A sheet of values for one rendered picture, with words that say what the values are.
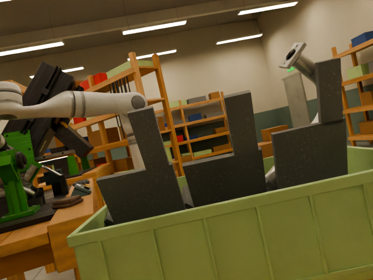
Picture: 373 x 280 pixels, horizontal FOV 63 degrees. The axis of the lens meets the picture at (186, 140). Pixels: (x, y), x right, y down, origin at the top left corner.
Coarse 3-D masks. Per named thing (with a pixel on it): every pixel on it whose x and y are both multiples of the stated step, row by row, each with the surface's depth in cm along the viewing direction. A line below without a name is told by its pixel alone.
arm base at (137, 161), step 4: (132, 136) 114; (128, 140) 115; (132, 140) 114; (132, 144) 114; (136, 144) 113; (132, 148) 114; (136, 148) 114; (132, 152) 115; (136, 152) 114; (132, 156) 115; (136, 156) 114; (140, 156) 113; (132, 160) 117; (136, 160) 114; (140, 160) 113; (136, 164) 114; (140, 164) 113; (136, 168) 115
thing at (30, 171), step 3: (30, 165) 144; (33, 165) 144; (30, 168) 143; (33, 168) 144; (36, 168) 145; (27, 171) 143; (30, 171) 143; (33, 171) 144; (24, 174) 142; (27, 174) 142; (30, 174) 143; (24, 177) 141; (27, 177) 142; (30, 177) 143; (27, 180) 142
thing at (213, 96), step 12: (204, 96) 1020; (216, 96) 1030; (180, 108) 1003; (180, 120) 1007; (192, 120) 1017; (204, 120) 1011; (216, 132) 1028; (228, 132) 1022; (168, 144) 1002; (180, 144) 1000; (228, 144) 1033; (192, 156) 1009; (204, 156) 1010
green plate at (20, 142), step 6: (12, 132) 149; (18, 132) 150; (6, 138) 148; (12, 138) 149; (18, 138) 149; (24, 138) 150; (30, 138) 151; (12, 144) 148; (18, 144) 148; (24, 144) 149; (30, 144) 150; (18, 150) 148; (24, 150) 148; (30, 150) 149; (30, 156) 148; (30, 162) 147; (18, 168) 145
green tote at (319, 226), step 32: (352, 160) 75; (288, 192) 48; (320, 192) 48; (352, 192) 48; (96, 224) 60; (128, 224) 49; (160, 224) 48; (192, 224) 49; (224, 224) 49; (256, 224) 49; (288, 224) 49; (320, 224) 48; (352, 224) 48; (96, 256) 49; (128, 256) 49; (160, 256) 49; (192, 256) 49; (224, 256) 49; (256, 256) 49; (288, 256) 49; (320, 256) 49; (352, 256) 48
